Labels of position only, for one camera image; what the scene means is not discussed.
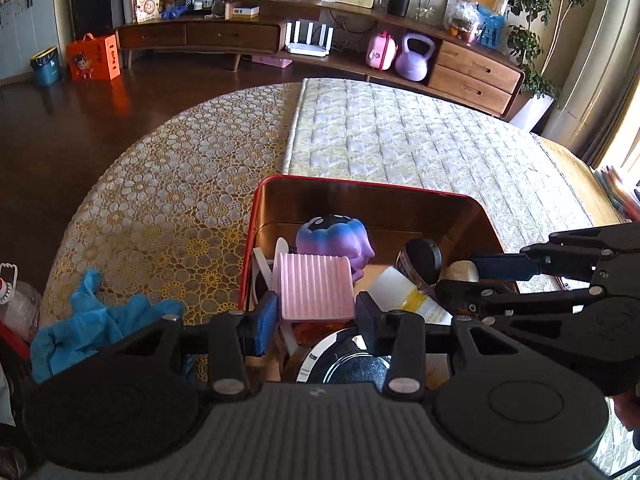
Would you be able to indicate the purple squishy toy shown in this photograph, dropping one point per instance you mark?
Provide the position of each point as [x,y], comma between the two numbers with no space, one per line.
[330,235]

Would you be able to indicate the white and yellow bottle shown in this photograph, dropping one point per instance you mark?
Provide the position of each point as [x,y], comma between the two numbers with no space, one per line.
[395,285]

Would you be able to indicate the white router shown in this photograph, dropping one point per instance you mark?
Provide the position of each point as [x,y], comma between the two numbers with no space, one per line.
[307,47]

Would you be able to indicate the purple kettlebell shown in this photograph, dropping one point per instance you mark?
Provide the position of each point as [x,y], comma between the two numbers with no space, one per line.
[415,60]

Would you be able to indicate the clear plastic bottle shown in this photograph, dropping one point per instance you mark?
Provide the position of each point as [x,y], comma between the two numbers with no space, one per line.
[20,310]

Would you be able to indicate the white sunglasses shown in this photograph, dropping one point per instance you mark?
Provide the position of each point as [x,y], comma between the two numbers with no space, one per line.
[262,265]

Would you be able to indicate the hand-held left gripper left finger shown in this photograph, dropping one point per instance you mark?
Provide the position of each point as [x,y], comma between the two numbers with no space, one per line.
[262,325]

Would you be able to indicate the blue cloth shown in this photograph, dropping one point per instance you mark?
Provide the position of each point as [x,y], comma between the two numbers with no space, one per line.
[85,320]

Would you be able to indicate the quilted cream mat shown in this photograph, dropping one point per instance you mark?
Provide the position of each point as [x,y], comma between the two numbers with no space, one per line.
[400,135]

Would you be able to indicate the dark teapot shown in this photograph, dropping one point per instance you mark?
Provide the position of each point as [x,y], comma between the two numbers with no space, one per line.
[222,4]

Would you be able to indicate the beige round ball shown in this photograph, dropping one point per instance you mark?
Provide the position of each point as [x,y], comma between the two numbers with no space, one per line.
[462,272]

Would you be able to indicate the red box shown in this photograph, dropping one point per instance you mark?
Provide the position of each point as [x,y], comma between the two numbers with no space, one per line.
[360,205]

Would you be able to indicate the flat pink box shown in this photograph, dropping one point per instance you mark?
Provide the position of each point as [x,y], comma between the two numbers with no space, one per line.
[272,61]

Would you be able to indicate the long wooden cabinet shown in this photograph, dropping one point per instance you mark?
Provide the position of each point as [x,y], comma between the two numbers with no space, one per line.
[230,35]

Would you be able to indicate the pink ribbed soap dish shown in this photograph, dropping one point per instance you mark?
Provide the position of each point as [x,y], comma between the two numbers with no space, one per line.
[312,285]

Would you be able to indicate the tall potted plant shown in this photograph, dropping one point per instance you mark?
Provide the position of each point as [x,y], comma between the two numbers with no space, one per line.
[530,45]

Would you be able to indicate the orange gift box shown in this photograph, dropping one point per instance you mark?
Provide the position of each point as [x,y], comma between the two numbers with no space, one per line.
[92,60]

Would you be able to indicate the round silver dish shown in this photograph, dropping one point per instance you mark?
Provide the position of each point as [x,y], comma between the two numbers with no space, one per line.
[340,360]

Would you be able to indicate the teal trash bin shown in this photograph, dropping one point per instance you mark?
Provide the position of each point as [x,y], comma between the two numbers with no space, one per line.
[46,67]

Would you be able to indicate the jar with black lid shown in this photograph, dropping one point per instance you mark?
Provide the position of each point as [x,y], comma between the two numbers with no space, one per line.
[422,257]

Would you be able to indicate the grey wall cabinets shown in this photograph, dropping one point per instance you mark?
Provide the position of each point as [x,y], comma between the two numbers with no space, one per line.
[25,25]

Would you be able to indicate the pink case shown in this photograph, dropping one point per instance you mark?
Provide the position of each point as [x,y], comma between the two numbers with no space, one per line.
[381,52]

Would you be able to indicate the grey curtain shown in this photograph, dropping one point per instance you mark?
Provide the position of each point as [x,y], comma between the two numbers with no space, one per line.
[600,60]

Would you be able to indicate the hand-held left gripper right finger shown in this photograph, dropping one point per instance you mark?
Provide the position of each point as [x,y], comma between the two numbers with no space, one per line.
[367,322]

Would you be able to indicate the blue gift bag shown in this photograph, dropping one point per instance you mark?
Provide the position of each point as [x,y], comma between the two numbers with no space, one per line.
[491,27]

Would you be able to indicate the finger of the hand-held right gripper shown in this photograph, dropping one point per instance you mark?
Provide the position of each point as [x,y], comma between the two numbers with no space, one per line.
[465,295]
[500,266]

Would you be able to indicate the clear plastic bag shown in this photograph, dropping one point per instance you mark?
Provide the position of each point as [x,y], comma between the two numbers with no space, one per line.
[462,20]

